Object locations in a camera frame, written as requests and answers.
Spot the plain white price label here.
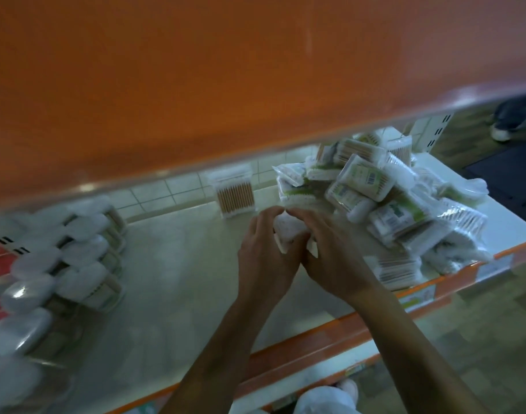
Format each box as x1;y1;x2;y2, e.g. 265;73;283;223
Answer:
476;254;515;282

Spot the person's right hand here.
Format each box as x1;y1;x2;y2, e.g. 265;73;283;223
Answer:
287;206;379;305

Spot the white shelf orange rail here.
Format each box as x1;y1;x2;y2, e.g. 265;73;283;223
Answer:
0;152;526;414

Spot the person's white garment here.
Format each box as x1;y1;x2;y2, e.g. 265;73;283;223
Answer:
292;378;360;414

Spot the white slotted shelf post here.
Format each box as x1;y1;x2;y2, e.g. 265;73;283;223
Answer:
0;224;31;256

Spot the white slotted end post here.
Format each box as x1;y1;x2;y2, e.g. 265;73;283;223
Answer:
411;112;456;154

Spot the person's left hand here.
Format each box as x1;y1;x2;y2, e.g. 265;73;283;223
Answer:
237;205;310;308

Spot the white shelf board orange rim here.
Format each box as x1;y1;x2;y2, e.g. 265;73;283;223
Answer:
0;0;526;212
233;340;384;414

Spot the person's left forearm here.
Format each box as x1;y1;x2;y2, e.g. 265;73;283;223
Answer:
159;293;281;414

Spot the pile of cotton swab packs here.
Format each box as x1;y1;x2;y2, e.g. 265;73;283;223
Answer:
273;129;493;293

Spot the person's right forearm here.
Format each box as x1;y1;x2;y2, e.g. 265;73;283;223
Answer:
351;284;490;414

